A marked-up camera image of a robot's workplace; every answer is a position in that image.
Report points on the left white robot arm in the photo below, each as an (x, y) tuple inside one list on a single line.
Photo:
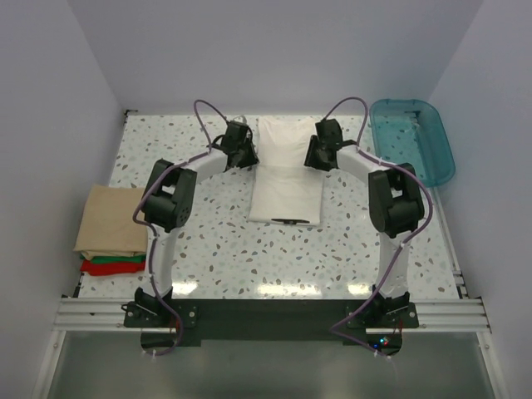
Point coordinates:
[(167, 202)]

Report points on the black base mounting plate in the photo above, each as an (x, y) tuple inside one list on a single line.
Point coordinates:
[(190, 322)]

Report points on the teal plastic bin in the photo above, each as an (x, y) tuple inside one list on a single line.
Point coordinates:
[(411, 131)]

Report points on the folded red t shirt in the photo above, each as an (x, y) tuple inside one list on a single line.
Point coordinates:
[(101, 270)]

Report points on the folded beige t shirt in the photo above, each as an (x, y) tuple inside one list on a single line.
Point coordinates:
[(107, 226)]

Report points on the folded green t shirt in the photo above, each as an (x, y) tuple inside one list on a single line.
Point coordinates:
[(138, 259)]

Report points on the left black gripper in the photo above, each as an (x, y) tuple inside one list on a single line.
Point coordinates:
[(252, 159)]

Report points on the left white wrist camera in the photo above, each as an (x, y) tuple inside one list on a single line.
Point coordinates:
[(241, 119)]

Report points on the aluminium frame rail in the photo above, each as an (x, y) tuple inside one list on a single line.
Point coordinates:
[(434, 315)]

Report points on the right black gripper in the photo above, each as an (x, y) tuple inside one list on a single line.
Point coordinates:
[(311, 160)]

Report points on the white t shirt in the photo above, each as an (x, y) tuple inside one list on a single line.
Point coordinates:
[(285, 190)]

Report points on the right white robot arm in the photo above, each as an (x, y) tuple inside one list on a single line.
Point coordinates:
[(394, 201)]

